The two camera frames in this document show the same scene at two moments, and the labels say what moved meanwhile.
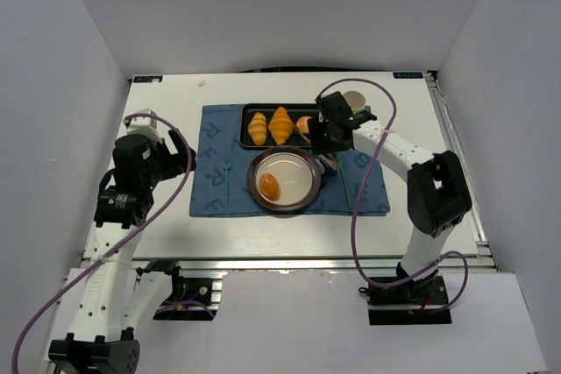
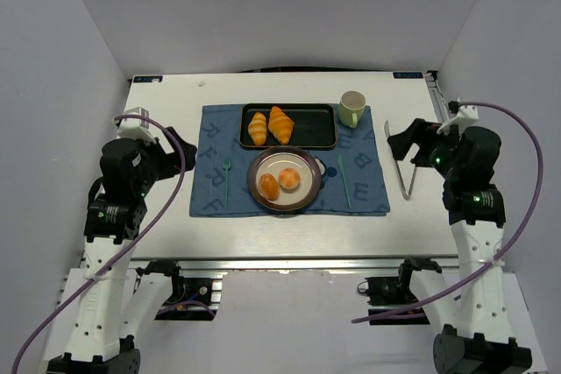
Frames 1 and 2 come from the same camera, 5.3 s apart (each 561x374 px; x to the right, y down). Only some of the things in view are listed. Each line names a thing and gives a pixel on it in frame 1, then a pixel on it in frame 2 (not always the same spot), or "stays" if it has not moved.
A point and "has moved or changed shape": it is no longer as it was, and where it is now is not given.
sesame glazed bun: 269,186 stays
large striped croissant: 280,126 stays
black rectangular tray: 296,111 stays
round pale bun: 302,123 -> 288,179
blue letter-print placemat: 218,181 stays
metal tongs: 330,159 has moved or changed shape
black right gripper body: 327,149 -> 419,142
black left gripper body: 173,157 stays
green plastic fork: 227,165 stays
